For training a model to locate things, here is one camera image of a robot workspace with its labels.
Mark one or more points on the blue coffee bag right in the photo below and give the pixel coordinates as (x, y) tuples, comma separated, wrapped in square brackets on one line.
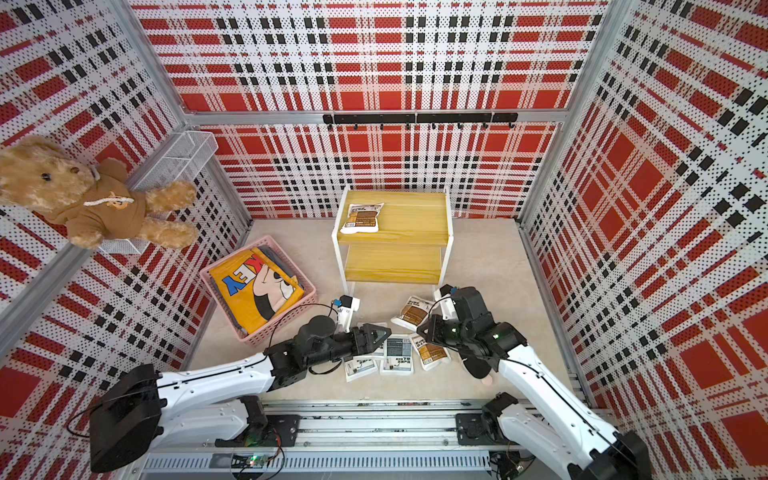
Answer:
[(398, 359)]

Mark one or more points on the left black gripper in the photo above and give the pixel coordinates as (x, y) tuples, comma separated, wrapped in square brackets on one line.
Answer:
[(368, 336)]

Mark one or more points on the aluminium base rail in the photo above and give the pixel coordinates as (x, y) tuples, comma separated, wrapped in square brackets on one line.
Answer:
[(363, 437)]

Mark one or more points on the black hook rail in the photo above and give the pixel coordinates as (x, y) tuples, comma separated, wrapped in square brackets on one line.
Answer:
[(356, 120)]

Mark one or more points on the blue coffee bag left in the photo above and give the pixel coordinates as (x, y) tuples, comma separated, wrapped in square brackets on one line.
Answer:
[(357, 368)]

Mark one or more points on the small doll black hat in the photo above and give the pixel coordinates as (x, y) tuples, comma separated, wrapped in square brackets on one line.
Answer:
[(478, 369)]

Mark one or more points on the brown coffee bag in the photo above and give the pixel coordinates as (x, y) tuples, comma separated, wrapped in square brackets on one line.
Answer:
[(413, 313), (430, 356), (362, 218)]

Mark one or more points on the brown teddy bear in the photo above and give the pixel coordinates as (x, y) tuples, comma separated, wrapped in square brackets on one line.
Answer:
[(41, 176)]

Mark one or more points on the blue coffee bag middle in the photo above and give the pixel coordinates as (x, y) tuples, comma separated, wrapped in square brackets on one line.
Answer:
[(367, 354)]

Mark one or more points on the pink plastic basket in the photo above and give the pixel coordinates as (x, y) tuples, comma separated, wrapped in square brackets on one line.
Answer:
[(281, 320)]

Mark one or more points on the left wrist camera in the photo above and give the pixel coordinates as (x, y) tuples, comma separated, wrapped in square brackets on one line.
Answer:
[(346, 307)]

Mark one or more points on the green circuit board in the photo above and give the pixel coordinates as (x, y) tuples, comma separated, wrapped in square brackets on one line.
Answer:
[(252, 461)]

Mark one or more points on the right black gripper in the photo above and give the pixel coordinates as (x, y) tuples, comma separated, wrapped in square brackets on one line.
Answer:
[(435, 337)]

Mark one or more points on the blue coffee bag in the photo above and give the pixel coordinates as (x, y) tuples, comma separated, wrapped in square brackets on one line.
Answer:
[(357, 368), (367, 354), (398, 359)]

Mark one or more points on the yellow two-tier shelf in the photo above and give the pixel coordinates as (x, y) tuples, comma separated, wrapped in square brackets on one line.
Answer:
[(412, 246)]

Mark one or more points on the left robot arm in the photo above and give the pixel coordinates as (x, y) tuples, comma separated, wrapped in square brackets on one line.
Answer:
[(135, 412)]

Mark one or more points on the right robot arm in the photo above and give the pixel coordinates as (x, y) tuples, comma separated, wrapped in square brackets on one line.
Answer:
[(568, 437)]

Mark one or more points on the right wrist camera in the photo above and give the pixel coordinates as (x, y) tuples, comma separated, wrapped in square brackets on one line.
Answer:
[(443, 303)]

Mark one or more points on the yellow printed cloth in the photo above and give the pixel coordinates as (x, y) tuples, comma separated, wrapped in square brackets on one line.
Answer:
[(255, 286)]

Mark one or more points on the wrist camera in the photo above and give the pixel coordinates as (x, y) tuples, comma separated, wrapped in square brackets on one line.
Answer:
[(346, 307), (443, 303)]

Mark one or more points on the clear wire wall basket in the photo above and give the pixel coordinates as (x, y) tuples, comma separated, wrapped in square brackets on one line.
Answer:
[(174, 159)]

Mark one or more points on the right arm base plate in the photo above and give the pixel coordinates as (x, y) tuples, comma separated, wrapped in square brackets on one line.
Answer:
[(478, 430)]

